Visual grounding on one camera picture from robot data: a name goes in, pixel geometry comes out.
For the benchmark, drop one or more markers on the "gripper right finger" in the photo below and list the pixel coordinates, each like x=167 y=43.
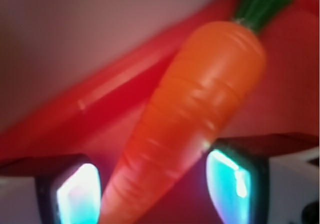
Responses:
x=265 y=179

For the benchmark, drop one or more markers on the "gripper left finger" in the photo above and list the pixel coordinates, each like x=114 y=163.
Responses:
x=61 y=189

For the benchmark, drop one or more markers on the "orange toy carrot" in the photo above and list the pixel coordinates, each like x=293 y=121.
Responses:
x=204 y=86

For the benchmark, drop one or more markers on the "red plastic tray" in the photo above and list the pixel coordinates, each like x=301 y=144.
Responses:
x=97 y=116

